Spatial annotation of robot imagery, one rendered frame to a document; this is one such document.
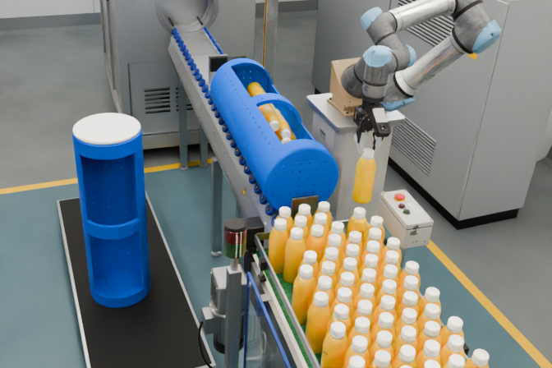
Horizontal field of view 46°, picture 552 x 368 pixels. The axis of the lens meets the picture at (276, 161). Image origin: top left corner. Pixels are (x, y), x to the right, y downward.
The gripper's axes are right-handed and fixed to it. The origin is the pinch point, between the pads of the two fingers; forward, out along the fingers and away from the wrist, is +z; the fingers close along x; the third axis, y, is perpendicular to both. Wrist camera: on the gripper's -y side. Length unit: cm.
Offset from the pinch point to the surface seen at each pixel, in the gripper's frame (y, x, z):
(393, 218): -9.9, -7.6, 21.1
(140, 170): 75, 67, 43
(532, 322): 23, -122, 128
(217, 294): -6, 52, 46
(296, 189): 14.7, 18.4, 21.2
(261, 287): -14, 39, 39
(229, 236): -29, 55, 4
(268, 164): 17.9, 28.7, 11.5
